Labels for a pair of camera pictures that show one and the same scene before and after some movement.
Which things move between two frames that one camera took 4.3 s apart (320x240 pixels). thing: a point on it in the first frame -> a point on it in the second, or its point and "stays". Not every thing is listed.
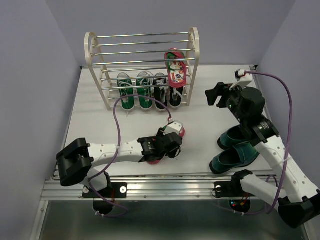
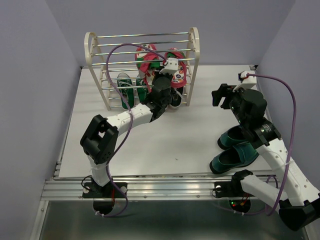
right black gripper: (221, 89) stays
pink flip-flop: (157, 161) -> (147, 60)
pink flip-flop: (177, 69) stays
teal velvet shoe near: (238, 156) stays
